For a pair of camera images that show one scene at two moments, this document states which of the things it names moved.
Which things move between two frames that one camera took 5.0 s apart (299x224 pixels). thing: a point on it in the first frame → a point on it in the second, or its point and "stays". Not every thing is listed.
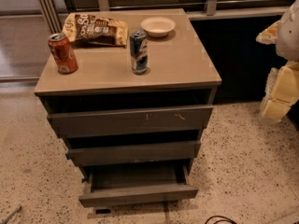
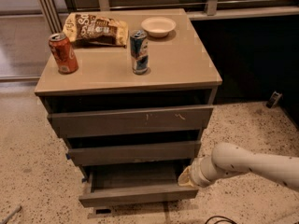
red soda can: x=63 y=54 stays
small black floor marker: x=103 y=211 stays
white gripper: x=289 y=36 → x=196 y=172
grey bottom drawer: x=108 y=186 stays
